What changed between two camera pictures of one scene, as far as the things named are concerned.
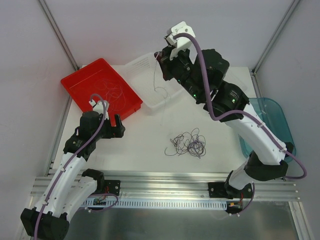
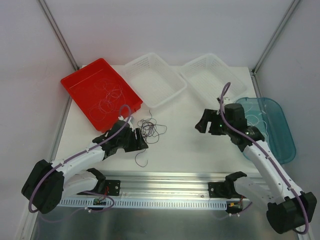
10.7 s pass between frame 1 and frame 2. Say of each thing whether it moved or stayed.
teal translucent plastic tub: stayed
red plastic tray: stayed
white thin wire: moved
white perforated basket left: stayed
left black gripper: moved
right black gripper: moved
